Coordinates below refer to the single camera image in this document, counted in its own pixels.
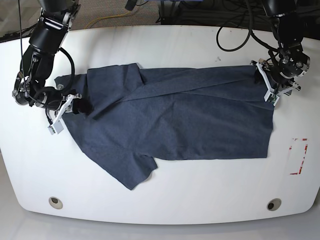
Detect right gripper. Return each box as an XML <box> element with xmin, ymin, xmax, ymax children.
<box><xmin>12</xmin><ymin>71</ymin><xmax>93</xmax><ymax>115</ymax></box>

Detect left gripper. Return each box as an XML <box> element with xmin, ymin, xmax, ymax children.
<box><xmin>254</xmin><ymin>43</ymin><xmax>310</xmax><ymax>85</ymax></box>

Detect dark blue T-shirt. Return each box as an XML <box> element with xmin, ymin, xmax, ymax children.
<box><xmin>62</xmin><ymin>63</ymin><xmax>274</xmax><ymax>190</ymax></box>

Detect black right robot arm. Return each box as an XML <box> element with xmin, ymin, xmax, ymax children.
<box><xmin>12</xmin><ymin>0</ymin><xmax>92</xmax><ymax>114</ymax></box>

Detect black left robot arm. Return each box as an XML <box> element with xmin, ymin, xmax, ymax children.
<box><xmin>251</xmin><ymin>0</ymin><xmax>310</xmax><ymax>88</ymax></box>

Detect red tape rectangle marking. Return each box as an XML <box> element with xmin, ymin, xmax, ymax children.
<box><xmin>287</xmin><ymin>138</ymin><xmax>309</xmax><ymax>176</ymax></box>

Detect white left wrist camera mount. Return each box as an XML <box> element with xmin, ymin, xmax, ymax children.
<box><xmin>250</xmin><ymin>58</ymin><xmax>301</xmax><ymax>106</ymax></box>

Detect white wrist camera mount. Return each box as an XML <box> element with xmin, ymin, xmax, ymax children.
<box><xmin>250</xmin><ymin>58</ymin><xmax>301</xmax><ymax>106</ymax></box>
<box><xmin>45</xmin><ymin>93</ymin><xmax>82</xmax><ymax>135</ymax></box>

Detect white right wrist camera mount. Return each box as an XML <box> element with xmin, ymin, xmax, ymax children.
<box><xmin>45</xmin><ymin>93</ymin><xmax>82</xmax><ymax>135</ymax></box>

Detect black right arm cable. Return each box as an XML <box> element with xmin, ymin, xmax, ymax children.
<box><xmin>18</xmin><ymin>0</ymin><xmax>76</xmax><ymax>93</ymax></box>

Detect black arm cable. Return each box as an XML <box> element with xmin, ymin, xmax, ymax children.
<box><xmin>216</xmin><ymin>0</ymin><xmax>282</xmax><ymax>52</ymax></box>
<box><xmin>18</xmin><ymin>0</ymin><xmax>76</xmax><ymax>93</ymax></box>

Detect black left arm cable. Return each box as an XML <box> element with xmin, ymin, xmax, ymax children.
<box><xmin>216</xmin><ymin>0</ymin><xmax>282</xmax><ymax>52</ymax></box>

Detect yellow cable on floor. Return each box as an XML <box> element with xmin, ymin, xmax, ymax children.
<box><xmin>86</xmin><ymin>9</ymin><xmax>130</xmax><ymax>30</ymax></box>

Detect left table cable grommet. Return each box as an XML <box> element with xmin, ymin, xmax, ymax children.
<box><xmin>48</xmin><ymin>197</ymin><xmax>63</xmax><ymax>210</ymax></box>

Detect table cable grommet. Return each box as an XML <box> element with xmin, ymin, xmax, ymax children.
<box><xmin>266</xmin><ymin>198</ymin><xmax>282</xmax><ymax>212</ymax></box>
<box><xmin>48</xmin><ymin>197</ymin><xmax>63</xmax><ymax>210</ymax></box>

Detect right table cable grommet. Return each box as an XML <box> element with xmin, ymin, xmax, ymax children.
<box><xmin>266</xmin><ymin>198</ymin><xmax>282</xmax><ymax>212</ymax></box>

